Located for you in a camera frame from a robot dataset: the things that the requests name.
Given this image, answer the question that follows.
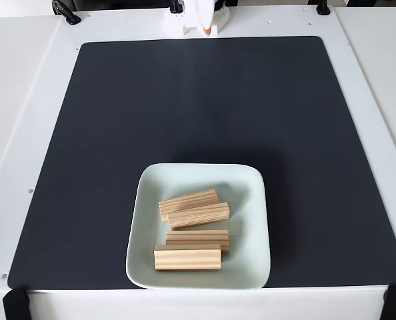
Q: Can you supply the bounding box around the grooved wooden block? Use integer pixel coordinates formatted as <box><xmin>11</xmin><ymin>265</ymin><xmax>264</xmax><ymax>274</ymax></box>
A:
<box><xmin>158</xmin><ymin>189</ymin><xmax>219</xmax><ymax>223</ymax></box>
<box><xmin>167</xmin><ymin>202</ymin><xmax>231</xmax><ymax>231</ymax></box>
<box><xmin>165</xmin><ymin>229</ymin><xmax>231</xmax><ymax>253</ymax></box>

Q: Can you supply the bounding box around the smooth wooden block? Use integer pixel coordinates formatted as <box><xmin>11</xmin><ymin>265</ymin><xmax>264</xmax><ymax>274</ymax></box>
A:
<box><xmin>153</xmin><ymin>244</ymin><xmax>223</xmax><ymax>271</ymax></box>

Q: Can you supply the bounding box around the pale green square plate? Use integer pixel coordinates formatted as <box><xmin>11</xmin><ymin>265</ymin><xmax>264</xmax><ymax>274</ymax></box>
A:
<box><xmin>125</xmin><ymin>162</ymin><xmax>272</xmax><ymax>290</ymax></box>

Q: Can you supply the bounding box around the black table mat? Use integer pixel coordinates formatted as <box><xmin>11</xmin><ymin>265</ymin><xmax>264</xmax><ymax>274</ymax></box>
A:
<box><xmin>7</xmin><ymin>35</ymin><xmax>396</xmax><ymax>290</ymax></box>

